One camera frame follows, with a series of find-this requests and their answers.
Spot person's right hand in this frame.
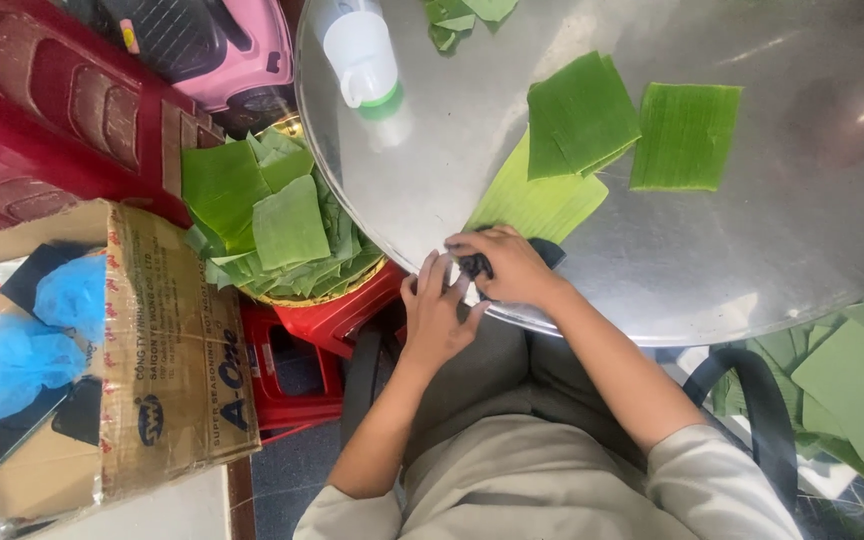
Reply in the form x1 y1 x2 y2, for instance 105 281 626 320
443 223 570 306

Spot person's left hand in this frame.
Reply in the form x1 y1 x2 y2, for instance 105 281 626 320
400 249 493 370

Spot light green banana leaf piece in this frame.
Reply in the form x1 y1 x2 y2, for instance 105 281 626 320
463 127 610 245

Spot red plastic stool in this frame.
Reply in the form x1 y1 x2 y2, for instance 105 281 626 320
240 258 411 432

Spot gold round tray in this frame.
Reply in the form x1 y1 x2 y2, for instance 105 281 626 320
248 112 392 309

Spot stack of dark green leaf squares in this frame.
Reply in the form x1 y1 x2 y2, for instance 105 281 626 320
525 51 643 183

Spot pile of cut banana leaves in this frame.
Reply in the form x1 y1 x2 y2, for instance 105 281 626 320
180 127 388 300

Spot single green banana leaf square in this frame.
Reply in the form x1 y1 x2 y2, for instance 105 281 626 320
628 81 744 192

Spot small green leaf scraps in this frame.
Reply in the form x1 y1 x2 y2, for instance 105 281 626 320
423 0 520 55

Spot brown cardboard box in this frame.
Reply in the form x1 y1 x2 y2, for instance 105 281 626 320
0 198 262 526

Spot white plastic jug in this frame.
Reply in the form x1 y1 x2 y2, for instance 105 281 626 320
312 0 405 121

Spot pink toy car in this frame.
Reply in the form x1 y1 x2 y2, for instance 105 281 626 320
49 0 298 138

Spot heap of pale banana leaves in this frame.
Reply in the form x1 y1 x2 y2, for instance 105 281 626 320
709 300 864 492

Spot small blue plastic bag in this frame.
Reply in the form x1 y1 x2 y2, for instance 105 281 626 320
33 253 108 343

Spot black phone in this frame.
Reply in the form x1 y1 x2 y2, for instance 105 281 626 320
51 375 103 448
0 382 73 474
0 241 97 315

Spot large blue plastic bag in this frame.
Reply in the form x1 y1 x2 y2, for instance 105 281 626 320
0 315 88 421

